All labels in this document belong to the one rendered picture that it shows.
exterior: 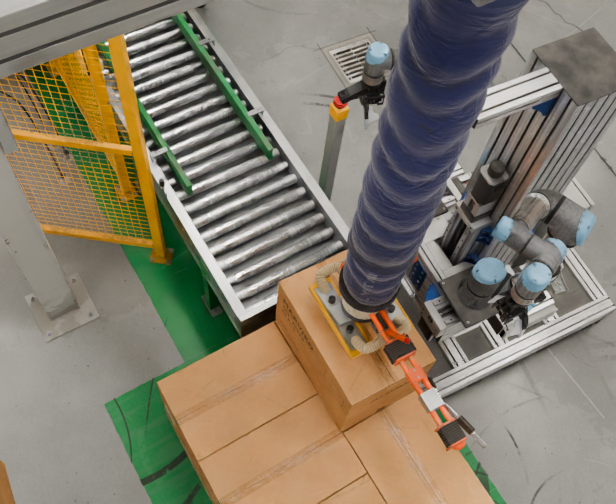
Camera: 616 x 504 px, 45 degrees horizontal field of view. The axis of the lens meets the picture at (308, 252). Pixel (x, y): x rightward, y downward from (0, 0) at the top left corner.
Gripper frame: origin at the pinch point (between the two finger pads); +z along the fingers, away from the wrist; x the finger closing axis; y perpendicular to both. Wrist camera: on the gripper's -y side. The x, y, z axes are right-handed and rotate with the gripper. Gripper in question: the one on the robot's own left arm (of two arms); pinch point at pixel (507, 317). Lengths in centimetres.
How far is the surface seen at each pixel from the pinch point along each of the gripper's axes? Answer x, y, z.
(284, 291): -62, 49, 58
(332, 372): -23, 47, 58
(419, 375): -1.9, 25.2, 32.2
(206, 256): -108, 66, 93
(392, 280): -28.9, 27.1, 2.6
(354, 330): -31, 35, 44
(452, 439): 23.1, 26.9, 31.3
